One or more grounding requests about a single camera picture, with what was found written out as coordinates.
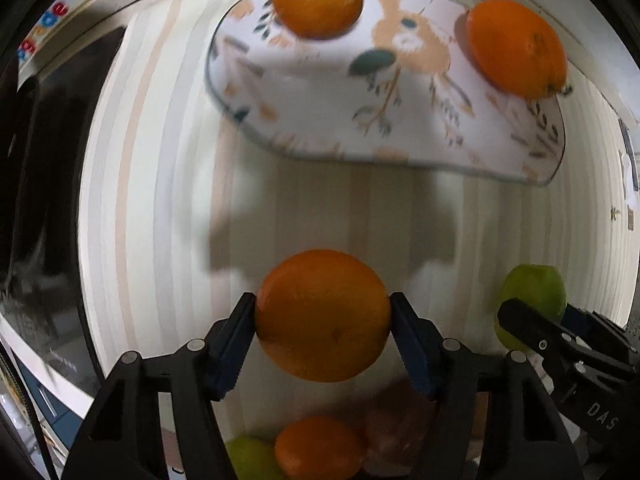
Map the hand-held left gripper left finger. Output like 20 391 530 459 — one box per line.
60 291 258 480

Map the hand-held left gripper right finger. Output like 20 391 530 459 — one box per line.
389 291 586 480

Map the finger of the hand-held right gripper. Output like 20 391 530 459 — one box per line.
562 305 640 361
496 298 640 396

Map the green apple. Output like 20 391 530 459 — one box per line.
494 263 568 353
225 435 283 480

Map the orange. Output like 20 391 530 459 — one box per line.
271 0 364 39
255 249 392 382
274 416 368 479
466 0 569 101

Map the white floral print plate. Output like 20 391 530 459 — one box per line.
204 0 568 188

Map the white paper sheet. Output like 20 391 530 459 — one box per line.
620 150 640 196

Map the black glass stove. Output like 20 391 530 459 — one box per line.
0 25 128 396

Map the colourful wall sticker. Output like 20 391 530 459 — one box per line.
17 0 118 61

